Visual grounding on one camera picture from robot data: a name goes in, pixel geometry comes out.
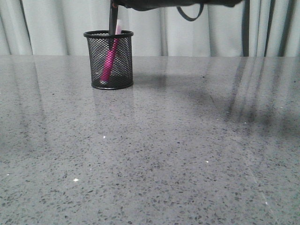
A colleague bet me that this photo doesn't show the grey orange scissors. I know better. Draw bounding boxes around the grey orange scissors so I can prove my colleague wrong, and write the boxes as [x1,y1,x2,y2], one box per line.
[109,0,118,37]

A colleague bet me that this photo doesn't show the black mesh pen holder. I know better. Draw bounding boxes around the black mesh pen holder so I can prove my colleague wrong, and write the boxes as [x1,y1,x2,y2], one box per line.
[83,30,134,90]

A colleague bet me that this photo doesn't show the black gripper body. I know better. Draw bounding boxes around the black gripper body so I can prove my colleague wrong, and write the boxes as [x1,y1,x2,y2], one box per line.
[113,0,242,11]

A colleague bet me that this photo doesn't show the magenta marker pen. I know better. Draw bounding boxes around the magenta marker pen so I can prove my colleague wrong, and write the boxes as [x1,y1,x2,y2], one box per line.
[100,19,124,83]

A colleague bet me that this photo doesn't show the grey curtain backdrop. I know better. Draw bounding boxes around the grey curtain backdrop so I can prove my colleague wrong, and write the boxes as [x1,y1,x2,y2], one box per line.
[0,0,300,57]

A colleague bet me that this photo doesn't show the black cable loop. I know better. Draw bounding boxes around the black cable loop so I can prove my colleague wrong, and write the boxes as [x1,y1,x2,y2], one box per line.
[176,2,204,22]

